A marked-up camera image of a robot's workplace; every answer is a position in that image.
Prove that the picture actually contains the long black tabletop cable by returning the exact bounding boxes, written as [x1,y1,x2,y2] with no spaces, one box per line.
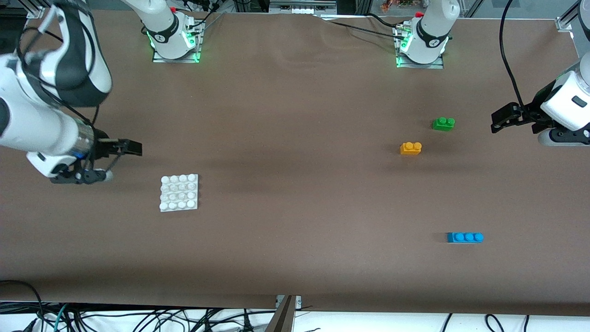
[322,18,406,40]

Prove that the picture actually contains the blue three-stud block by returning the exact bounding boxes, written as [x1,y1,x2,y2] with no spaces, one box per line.
[446,232,484,244]

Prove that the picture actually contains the colourful toy pile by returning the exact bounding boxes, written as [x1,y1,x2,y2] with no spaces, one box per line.
[380,0,415,12]

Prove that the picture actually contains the black cable at arm base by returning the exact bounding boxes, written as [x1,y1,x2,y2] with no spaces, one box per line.
[182,0,219,27]

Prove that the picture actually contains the white power strip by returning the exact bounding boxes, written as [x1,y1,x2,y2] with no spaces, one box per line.
[269,0,338,14]

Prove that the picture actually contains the dark table support post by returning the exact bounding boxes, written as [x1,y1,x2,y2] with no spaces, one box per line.
[264,295,296,332]

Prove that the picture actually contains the white studded base plate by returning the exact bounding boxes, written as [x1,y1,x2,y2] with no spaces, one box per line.
[159,174,199,213]

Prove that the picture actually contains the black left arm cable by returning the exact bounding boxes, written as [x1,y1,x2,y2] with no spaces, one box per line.
[497,0,527,110]

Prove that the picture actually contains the short black tabletop cable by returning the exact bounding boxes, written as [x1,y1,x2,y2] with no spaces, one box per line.
[366,13,407,29]

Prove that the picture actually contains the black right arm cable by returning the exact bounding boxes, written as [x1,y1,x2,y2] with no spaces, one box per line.
[16,5,124,175]

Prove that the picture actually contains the aluminium frame profile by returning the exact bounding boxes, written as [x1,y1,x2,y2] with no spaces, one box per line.
[555,0,581,33]
[18,0,52,19]

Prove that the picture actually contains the thin grey cable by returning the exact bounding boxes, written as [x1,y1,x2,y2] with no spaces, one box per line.
[196,12,226,36]

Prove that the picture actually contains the thick black looped cable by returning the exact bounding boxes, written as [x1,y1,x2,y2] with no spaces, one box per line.
[0,279,45,332]

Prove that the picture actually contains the teal cable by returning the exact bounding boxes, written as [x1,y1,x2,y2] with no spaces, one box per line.
[52,303,69,332]

